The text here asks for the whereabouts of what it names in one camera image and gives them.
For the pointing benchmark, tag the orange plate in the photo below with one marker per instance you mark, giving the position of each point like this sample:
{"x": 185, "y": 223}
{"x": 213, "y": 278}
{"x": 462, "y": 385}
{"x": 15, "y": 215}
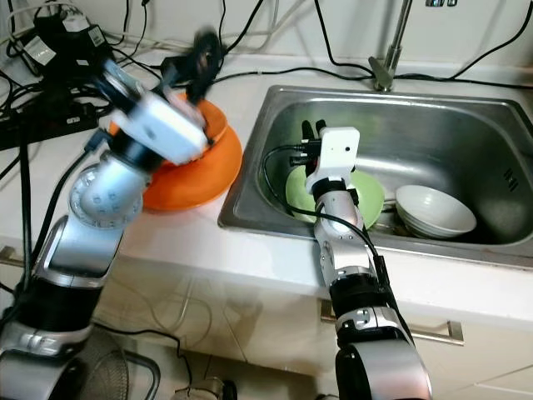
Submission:
{"x": 191, "y": 183}

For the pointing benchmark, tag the metal faucet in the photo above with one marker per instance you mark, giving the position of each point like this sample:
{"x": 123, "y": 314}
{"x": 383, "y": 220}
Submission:
{"x": 383, "y": 75}

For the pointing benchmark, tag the stainless steel sink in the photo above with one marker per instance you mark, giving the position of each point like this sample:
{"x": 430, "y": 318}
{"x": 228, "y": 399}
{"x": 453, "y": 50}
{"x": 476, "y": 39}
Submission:
{"x": 450, "y": 137}

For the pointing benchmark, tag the black power strip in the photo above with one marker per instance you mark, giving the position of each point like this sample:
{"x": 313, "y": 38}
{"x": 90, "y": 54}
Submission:
{"x": 42, "y": 129}

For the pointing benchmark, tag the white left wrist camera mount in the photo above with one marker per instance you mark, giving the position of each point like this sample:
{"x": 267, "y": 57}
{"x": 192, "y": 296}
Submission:
{"x": 162, "y": 125}

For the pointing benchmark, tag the green bowl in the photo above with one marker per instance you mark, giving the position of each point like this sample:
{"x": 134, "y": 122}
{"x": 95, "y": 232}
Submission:
{"x": 371, "y": 200}

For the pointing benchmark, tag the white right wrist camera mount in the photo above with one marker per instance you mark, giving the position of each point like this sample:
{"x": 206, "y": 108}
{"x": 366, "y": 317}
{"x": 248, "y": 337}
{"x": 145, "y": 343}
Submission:
{"x": 337, "y": 154}

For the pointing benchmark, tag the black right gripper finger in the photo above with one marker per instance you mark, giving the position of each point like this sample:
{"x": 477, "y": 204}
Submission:
{"x": 320, "y": 130}
{"x": 306, "y": 132}

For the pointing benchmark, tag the metal floor item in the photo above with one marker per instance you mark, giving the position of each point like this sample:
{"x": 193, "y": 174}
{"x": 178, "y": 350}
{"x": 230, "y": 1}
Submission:
{"x": 212, "y": 390}

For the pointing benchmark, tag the white bowl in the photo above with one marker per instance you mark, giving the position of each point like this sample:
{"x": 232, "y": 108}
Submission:
{"x": 437, "y": 210}

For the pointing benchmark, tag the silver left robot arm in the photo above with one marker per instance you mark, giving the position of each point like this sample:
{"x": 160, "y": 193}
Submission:
{"x": 104, "y": 200}

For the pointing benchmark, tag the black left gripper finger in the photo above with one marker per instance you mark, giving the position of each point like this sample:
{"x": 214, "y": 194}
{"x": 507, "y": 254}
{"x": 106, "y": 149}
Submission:
{"x": 179, "y": 73}
{"x": 206, "y": 54}

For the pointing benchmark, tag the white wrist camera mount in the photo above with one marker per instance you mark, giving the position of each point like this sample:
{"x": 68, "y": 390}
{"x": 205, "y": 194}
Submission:
{"x": 162, "y": 125}
{"x": 337, "y": 154}

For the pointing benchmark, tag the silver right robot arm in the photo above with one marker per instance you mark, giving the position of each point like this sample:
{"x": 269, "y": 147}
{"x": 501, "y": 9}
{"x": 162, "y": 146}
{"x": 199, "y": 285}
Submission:
{"x": 350, "y": 258}

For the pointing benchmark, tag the black power adapter stack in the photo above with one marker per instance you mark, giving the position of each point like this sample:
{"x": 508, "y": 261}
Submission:
{"x": 75, "y": 46}

